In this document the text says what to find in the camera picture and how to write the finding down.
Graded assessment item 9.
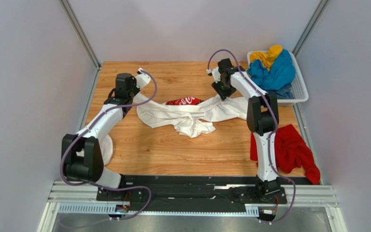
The white mesh laundry bag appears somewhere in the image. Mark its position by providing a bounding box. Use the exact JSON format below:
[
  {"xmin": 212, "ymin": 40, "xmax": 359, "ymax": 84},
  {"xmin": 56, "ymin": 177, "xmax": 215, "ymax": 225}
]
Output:
[{"xmin": 75, "ymin": 135, "xmax": 114, "ymax": 166}]

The aluminium corner post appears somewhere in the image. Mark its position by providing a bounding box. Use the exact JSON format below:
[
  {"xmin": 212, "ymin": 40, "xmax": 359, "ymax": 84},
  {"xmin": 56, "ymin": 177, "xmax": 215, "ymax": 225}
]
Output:
[
  {"xmin": 292, "ymin": 0, "xmax": 330, "ymax": 56},
  {"xmin": 59, "ymin": 0, "xmax": 101, "ymax": 70}
]

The red t-shirt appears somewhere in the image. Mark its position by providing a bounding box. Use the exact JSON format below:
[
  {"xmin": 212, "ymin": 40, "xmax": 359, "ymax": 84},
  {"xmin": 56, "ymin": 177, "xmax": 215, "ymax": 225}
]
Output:
[{"xmin": 250, "ymin": 124, "xmax": 321, "ymax": 185}]

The aluminium corner post left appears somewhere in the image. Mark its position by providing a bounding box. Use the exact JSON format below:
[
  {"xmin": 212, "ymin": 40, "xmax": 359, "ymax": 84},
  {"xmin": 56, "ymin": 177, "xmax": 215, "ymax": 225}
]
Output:
[{"xmin": 59, "ymin": 0, "xmax": 101, "ymax": 70}]

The dark blue denim garment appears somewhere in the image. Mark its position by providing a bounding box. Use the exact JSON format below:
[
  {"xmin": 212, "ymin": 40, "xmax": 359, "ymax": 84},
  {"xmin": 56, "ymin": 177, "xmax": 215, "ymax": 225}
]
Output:
[{"xmin": 269, "ymin": 84, "xmax": 295, "ymax": 100}]

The blue t-shirt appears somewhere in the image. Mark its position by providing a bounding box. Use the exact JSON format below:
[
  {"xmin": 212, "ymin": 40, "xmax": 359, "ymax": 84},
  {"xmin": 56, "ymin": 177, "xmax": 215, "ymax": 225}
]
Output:
[{"xmin": 247, "ymin": 49, "xmax": 296, "ymax": 91}]

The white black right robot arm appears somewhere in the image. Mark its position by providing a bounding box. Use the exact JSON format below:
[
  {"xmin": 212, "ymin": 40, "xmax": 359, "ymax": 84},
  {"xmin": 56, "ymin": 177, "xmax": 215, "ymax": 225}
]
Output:
[{"xmin": 206, "ymin": 58, "xmax": 280, "ymax": 197}]

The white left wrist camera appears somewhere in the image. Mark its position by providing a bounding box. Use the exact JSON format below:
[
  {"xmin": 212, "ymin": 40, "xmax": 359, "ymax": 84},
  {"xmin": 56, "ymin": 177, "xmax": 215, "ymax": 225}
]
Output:
[{"xmin": 134, "ymin": 68, "xmax": 151, "ymax": 90}]

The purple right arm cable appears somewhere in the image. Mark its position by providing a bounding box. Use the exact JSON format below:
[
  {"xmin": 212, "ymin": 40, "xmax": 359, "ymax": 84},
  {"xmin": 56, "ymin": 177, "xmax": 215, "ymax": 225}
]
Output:
[{"xmin": 207, "ymin": 49, "xmax": 297, "ymax": 225}]

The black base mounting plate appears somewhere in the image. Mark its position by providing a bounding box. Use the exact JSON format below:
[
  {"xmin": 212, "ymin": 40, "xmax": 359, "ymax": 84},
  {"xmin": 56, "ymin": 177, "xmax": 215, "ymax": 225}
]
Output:
[{"xmin": 96, "ymin": 175, "xmax": 287, "ymax": 213}]

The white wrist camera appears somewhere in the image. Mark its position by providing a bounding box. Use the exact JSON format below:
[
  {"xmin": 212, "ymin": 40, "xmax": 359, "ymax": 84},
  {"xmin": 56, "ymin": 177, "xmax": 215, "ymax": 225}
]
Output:
[
  {"xmin": 206, "ymin": 67, "xmax": 221, "ymax": 83},
  {"xmin": 134, "ymin": 68, "xmax": 151, "ymax": 90}
]

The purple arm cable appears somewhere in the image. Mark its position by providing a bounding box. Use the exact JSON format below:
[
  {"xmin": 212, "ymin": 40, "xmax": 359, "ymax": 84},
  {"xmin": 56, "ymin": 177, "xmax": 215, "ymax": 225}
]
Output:
[
  {"xmin": 59, "ymin": 68, "xmax": 158, "ymax": 221},
  {"xmin": 207, "ymin": 49, "xmax": 297, "ymax": 225}
]

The white plastic laundry basket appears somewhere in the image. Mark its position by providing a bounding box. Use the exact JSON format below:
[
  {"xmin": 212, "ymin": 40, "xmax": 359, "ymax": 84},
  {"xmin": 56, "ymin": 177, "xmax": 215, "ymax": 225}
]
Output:
[{"xmin": 247, "ymin": 50, "xmax": 309, "ymax": 107}]

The yellow t-shirt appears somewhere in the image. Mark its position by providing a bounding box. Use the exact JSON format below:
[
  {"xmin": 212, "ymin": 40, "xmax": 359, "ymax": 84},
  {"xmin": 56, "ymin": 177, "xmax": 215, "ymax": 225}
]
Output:
[{"xmin": 249, "ymin": 44, "xmax": 283, "ymax": 71}]

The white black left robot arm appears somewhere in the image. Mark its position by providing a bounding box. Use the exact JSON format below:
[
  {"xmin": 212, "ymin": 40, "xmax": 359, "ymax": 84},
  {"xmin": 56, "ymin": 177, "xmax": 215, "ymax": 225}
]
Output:
[{"xmin": 60, "ymin": 72, "xmax": 151, "ymax": 189}]

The aluminium corner post right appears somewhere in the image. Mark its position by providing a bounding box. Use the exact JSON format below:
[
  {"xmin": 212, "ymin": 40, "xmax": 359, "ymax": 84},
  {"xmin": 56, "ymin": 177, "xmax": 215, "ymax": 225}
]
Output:
[{"xmin": 292, "ymin": 0, "xmax": 330, "ymax": 56}]

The aluminium frame rail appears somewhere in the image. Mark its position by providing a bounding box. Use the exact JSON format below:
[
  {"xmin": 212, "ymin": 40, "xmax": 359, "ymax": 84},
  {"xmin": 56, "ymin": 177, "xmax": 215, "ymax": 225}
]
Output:
[{"xmin": 48, "ymin": 181, "xmax": 339, "ymax": 217}]

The white Coca-Cola print t-shirt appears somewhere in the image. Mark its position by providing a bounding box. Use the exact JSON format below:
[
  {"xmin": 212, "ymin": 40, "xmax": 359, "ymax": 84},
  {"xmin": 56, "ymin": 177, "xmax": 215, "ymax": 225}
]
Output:
[{"xmin": 136, "ymin": 95, "xmax": 248, "ymax": 138}]

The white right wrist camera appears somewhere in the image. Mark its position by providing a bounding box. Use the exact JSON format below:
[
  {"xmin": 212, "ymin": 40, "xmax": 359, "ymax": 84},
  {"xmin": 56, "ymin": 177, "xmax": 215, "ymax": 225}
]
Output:
[{"xmin": 206, "ymin": 67, "xmax": 221, "ymax": 83}]

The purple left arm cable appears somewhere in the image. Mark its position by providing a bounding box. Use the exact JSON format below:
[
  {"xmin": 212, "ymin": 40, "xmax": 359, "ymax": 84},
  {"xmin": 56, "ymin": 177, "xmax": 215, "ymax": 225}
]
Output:
[{"xmin": 59, "ymin": 68, "xmax": 158, "ymax": 221}]

